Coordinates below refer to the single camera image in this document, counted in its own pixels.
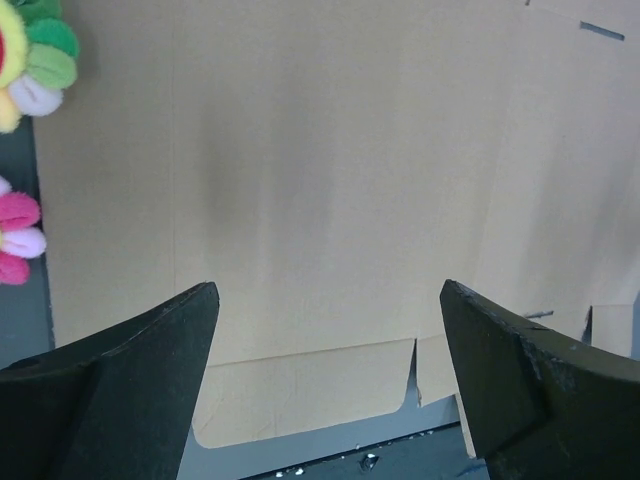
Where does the brown cardboard box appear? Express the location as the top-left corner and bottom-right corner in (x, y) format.
(34, 1), (639, 448)

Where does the pink plush flower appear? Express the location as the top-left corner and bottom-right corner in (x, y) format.
(1, 177), (47, 285)

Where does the green yellow plush flower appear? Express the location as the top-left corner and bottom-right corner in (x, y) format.
(1, 1), (80, 134)

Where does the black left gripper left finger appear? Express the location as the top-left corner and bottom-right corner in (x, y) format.
(1, 282), (219, 480)

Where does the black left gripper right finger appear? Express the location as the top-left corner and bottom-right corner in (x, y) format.
(440, 280), (639, 479)

